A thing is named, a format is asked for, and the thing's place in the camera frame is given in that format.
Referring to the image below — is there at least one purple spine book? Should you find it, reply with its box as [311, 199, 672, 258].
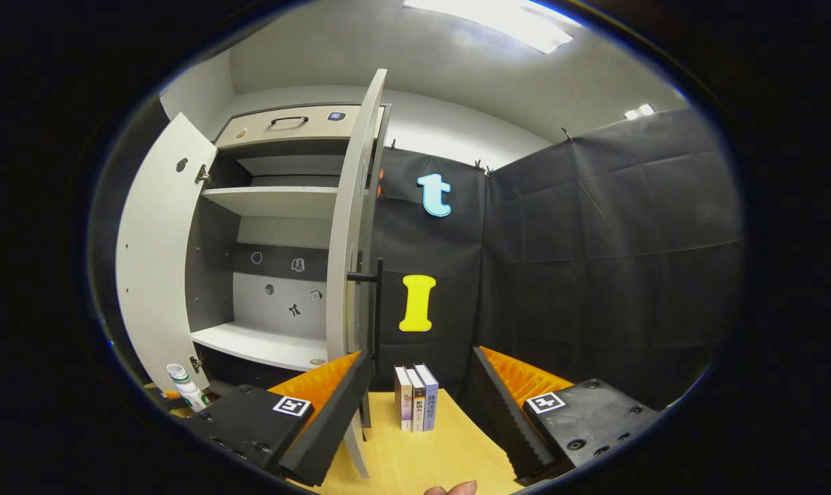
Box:
[415, 363, 440, 432]

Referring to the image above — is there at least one pale spine book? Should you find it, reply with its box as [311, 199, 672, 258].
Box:
[393, 366, 414, 432]

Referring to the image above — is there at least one beige drawer with black handle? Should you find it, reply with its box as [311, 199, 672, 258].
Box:
[215, 104, 382, 149]

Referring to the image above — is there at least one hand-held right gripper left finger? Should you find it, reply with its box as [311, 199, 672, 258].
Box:
[182, 351, 375, 487]

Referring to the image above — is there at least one white green-label bottle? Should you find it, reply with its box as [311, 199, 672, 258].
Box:
[166, 363, 211, 412]

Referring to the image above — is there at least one dark spine book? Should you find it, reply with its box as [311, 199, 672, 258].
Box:
[405, 368, 427, 434]

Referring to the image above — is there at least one long ceiling light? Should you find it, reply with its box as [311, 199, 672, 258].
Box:
[402, 0, 581, 54]

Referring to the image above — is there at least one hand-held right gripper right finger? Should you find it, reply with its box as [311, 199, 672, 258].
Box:
[472, 346, 664, 485]

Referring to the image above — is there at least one white and grey cabinet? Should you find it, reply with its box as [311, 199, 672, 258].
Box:
[185, 103, 392, 393]

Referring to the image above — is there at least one white cabinet door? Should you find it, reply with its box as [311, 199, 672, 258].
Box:
[115, 112, 218, 393]
[325, 67, 392, 480]

